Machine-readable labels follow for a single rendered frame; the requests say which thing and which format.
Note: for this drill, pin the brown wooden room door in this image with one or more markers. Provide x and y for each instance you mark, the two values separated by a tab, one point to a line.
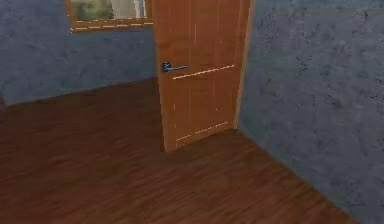
200	100

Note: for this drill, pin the wooden framed window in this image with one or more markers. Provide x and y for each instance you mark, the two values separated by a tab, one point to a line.
106	13

